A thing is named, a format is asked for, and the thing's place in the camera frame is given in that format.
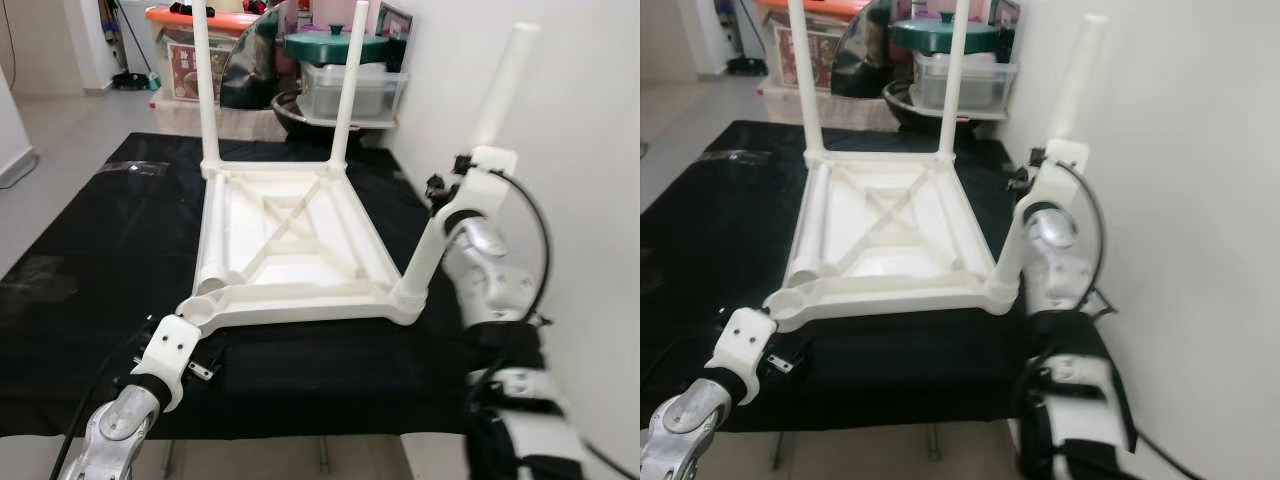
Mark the white plastic children table top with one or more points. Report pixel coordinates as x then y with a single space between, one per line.
890 295
300 300

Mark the clear plastic container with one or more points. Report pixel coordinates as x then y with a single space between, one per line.
375 90
990 85

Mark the black round wok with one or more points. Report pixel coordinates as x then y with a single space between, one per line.
915 117
300 122

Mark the black tablecloth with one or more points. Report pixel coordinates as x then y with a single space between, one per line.
700 250
100 250

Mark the dark green round pot lid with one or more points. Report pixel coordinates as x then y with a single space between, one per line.
925 38
320 47

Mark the pink plastic container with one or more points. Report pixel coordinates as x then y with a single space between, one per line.
915 8
305 15

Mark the crumpled clear tape patch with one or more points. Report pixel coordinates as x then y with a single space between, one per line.
30 280

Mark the black plastic bag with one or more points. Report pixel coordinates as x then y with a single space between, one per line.
250 65
860 55

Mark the clear tape strip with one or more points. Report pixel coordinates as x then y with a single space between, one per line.
735 156
135 168

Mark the red printed carton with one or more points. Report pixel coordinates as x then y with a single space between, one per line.
835 55
185 68

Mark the white towel cloth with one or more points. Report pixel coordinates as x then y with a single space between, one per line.
175 118
780 105

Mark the teal head floor mop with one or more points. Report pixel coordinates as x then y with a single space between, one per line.
130 80
745 68

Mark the clear storage box orange lid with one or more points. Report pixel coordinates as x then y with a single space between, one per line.
775 8
175 15

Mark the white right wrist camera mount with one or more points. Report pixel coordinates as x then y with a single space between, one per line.
490 180
1060 175

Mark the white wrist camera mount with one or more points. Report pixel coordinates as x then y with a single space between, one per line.
172 350
750 345
490 180
1060 175

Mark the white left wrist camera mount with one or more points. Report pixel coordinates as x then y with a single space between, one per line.
172 350
750 345

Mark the grey metal folding table frame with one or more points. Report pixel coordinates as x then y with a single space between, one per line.
933 445
325 455

